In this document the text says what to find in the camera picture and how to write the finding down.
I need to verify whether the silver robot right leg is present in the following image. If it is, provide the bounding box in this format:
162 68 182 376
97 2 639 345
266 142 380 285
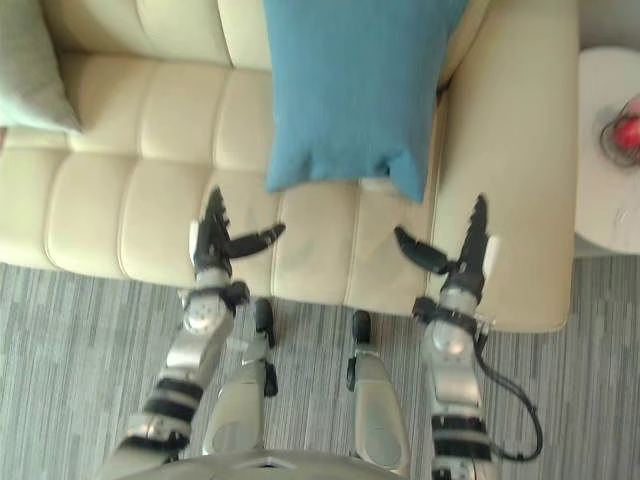
344 344 419 467

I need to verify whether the grey fabric cushion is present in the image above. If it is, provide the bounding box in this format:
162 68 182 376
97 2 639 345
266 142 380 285
0 0 84 135

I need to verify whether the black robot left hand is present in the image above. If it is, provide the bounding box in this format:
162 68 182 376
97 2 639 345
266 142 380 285
187 184 287 275

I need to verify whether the white round side table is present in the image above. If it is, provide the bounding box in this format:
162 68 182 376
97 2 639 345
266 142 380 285
572 44 640 257

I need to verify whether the silver robot left leg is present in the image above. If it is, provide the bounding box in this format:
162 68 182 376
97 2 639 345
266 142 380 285
202 342 279 460

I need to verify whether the blue fabric cushion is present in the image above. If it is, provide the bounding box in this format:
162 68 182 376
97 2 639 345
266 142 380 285
262 0 470 204

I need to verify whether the dark robot foot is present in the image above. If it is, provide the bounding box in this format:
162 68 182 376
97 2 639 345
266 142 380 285
254 298 276 349
351 309 374 347

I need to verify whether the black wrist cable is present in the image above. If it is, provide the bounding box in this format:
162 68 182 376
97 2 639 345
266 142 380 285
472 319 546 463

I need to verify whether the dark robot left foot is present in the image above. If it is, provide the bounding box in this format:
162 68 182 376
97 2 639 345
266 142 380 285
254 298 276 349

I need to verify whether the wire fruit basket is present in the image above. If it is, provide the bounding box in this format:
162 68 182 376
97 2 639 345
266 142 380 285
596 96 640 170

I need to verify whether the dark robot right foot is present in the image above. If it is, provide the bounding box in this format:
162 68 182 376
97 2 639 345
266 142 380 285
351 309 374 347

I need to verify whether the beige leather sofa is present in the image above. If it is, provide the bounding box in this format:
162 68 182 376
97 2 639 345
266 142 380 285
0 0 581 335

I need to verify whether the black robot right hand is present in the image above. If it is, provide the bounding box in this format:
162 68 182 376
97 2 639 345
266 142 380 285
394 195 502 290

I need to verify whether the red apple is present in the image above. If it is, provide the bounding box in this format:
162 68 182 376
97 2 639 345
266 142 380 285
612 117 640 152

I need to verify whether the silver robot leg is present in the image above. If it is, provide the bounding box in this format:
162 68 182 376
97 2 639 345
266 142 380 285
202 342 279 460
344 344 419 467

